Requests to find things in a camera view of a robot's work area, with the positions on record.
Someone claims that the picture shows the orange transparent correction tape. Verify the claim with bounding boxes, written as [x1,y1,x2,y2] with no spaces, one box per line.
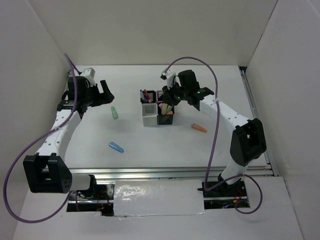
[191,123,208,133]

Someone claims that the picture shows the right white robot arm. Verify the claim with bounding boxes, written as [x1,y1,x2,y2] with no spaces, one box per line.
[160,70,267,196]

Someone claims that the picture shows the white front-left pen holder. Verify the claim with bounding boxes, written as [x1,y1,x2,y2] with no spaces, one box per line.
[142,103,158,127]

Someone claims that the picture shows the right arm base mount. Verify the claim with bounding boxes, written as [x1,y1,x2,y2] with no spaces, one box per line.
[197,179,250,210]

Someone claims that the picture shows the aluminium rail frame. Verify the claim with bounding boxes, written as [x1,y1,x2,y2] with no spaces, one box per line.
[38,65,280,181]

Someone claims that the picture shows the red ballpoint pen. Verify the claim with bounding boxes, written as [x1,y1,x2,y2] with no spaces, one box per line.
[143,89,152,103]

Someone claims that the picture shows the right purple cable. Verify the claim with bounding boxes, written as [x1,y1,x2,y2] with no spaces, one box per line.
[164,57,263,215]

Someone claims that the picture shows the green transparent correction tape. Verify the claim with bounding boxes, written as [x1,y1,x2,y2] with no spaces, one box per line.
[110,106,119,120]

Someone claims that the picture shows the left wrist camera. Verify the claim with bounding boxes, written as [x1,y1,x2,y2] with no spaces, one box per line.
[80,67,96,85]

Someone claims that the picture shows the red gel pen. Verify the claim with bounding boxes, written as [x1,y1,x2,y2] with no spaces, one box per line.
[142,90,150,103]

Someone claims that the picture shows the white back-right pen holder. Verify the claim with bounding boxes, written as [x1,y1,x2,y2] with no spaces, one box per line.
[156,90,164,102]

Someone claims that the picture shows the yellow pastel highlighter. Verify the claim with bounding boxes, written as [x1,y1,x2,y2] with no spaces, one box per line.
[161,103,169,115]

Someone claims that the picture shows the purple cable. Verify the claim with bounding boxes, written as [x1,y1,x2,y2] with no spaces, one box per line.
[4,52,83,223]
[164,57,263,215]

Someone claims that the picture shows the black back-left pen holder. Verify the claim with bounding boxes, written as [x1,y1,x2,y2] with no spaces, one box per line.
[140,90,157,104]

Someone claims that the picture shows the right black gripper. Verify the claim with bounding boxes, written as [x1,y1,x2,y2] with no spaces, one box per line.
[162,80,189,107]

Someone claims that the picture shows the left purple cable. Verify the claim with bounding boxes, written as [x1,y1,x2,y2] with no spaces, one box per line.
[4,52,83,223]

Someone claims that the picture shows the black front-right pen holder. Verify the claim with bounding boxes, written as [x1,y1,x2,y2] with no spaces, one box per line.
[157,102,175,125]

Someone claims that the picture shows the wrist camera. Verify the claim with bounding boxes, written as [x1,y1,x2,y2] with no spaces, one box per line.
[160,70,176,89]
[80,67,96,85]

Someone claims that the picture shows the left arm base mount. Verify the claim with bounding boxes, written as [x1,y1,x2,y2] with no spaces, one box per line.
[66,175,115,217]

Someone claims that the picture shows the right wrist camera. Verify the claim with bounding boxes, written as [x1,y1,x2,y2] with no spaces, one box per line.
[160,70,176,89]

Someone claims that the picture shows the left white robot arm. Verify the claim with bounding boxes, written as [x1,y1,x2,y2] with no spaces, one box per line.
[23,76,115,200]

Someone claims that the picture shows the green pastel highlighter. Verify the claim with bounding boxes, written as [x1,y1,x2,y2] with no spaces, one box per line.
[166,105,173,114]

